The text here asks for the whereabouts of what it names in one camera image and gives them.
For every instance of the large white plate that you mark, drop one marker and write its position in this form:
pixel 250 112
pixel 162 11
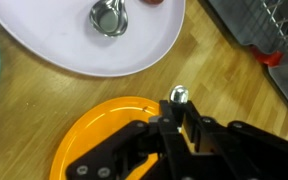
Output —
pixel 50 33

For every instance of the yellow plate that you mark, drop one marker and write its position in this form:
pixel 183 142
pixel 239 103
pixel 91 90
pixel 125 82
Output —
pixel 94 133

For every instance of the large silver spoon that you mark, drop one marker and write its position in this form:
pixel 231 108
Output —
pixel 109 20

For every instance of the brown wooden spoon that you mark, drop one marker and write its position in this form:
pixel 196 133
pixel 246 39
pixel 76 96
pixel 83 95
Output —
pixel 152 1

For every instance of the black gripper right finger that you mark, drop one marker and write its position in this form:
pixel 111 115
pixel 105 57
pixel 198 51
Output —
pixel 197 133

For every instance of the red plastic rack foot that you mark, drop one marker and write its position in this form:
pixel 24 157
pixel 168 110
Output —
pixel 267 58

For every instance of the small silver spoon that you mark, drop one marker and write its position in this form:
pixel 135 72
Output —
pixel 179 93

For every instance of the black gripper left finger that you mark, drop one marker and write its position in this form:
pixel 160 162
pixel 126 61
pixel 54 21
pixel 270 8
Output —
pixel 167 133

